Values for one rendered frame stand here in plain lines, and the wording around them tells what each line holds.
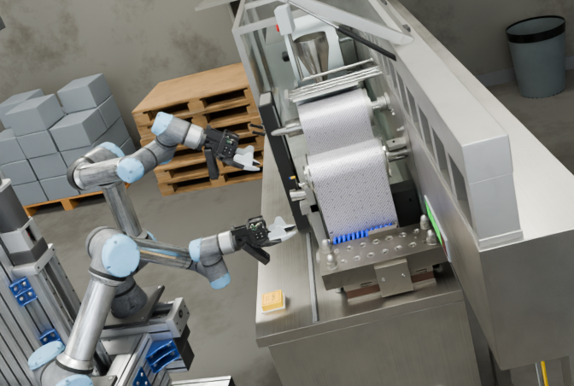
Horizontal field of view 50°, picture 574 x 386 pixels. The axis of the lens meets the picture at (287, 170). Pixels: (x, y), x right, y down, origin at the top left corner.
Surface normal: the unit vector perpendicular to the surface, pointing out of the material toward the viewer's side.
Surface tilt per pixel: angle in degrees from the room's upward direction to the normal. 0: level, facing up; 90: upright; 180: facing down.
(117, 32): 90
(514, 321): 90
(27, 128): 90
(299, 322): 0
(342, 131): 92
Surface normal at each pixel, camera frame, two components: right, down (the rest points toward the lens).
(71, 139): -0.18, 0.47
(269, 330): -0.28, -0.87
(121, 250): 0.65, 0.04
